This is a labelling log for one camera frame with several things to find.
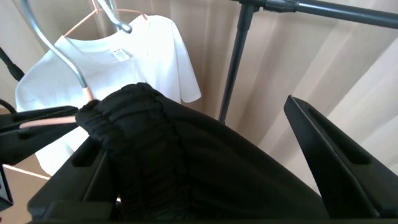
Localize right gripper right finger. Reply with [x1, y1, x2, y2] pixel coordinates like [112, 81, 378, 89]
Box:
[283, 95, 398, 219]

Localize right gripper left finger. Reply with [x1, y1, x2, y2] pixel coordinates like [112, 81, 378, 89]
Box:
[26, 136, 122, 220]

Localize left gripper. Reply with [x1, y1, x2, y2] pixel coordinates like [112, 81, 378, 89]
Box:
[0, 105, 79, 212]

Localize pink clothes hanger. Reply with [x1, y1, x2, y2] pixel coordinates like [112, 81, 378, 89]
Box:
[19, 0, 95, 129]
[63, 0, 149, 38]

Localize white printed t-shirt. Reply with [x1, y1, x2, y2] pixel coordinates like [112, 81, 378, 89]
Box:
[14, 14, 202, 177]

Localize black shorts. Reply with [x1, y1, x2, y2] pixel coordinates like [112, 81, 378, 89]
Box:
[75, 82, 330, 220]

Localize black clothes rack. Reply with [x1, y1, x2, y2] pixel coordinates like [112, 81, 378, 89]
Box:
[0, 0, 398, 124]

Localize black cable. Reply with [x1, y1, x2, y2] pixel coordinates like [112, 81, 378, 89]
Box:
[0, 98, 17, 113]

